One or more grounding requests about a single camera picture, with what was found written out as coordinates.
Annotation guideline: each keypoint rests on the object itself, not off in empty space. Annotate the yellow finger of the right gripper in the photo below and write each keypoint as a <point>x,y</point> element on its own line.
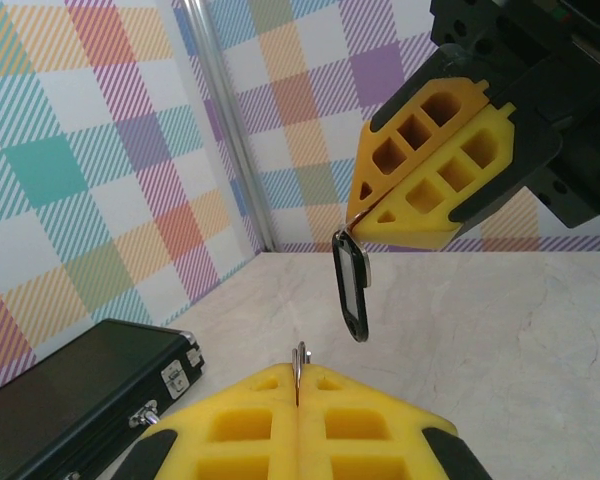
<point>420,227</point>

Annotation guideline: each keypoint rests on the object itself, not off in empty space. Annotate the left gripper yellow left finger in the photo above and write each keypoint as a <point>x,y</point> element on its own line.
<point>220,400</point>

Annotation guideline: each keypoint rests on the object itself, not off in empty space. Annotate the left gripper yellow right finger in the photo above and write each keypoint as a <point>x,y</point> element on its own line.
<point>380,400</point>

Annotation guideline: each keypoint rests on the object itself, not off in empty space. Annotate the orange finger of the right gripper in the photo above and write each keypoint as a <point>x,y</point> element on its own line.
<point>367,160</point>

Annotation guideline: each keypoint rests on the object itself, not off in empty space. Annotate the black key tag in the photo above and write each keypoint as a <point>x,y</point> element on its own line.
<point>351,285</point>

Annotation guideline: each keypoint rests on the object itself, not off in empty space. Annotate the black hard case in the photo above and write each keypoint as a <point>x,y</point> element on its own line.
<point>55,400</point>

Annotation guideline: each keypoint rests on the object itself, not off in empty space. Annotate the aluminium frame post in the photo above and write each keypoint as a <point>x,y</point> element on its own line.
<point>228,115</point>

